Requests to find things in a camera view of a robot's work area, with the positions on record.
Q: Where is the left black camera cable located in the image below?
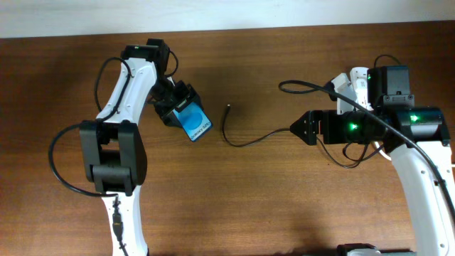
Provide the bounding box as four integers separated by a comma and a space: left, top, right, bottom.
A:
48, 56, 134, 256

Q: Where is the black camera cable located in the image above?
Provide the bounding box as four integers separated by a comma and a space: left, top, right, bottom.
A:
48, 56, 134, 256
278, 80, 455, 228

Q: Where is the black USB charging cable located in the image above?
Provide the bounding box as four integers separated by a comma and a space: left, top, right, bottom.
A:
221, 54, 402, 169

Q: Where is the right black camera cable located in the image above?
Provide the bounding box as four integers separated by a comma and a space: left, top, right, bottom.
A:
278, 80, 455, 228

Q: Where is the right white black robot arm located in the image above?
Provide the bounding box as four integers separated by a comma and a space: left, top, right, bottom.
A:
290, 65, 454, 255

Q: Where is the blue screen Galaxy smartphone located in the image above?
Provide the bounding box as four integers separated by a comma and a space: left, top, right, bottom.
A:
173, 102, 213, 142

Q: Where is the white power strip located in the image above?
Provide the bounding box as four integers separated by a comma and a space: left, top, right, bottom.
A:
350, 67, 373, 111

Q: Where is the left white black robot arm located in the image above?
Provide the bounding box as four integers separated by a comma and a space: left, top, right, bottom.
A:
80, 38, 213, 255

